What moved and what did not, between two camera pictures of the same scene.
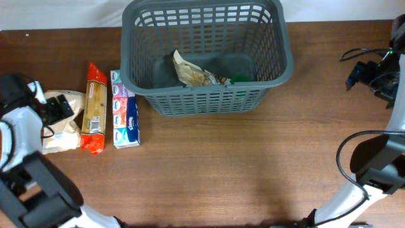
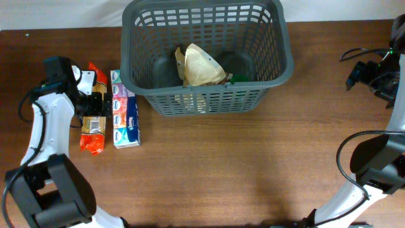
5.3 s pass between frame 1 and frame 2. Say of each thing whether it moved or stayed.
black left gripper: moved
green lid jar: stayed
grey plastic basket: stayed
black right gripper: stayed
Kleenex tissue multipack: stayed
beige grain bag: moved
